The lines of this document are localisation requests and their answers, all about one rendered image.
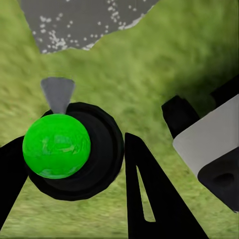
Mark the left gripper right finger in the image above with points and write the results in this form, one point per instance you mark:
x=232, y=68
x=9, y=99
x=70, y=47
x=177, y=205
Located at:
x=174, y=220

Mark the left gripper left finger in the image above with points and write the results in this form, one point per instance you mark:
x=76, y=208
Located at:
x=13, y=175

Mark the insectifuge atomizer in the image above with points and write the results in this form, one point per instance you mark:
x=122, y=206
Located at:
x=75, y=150

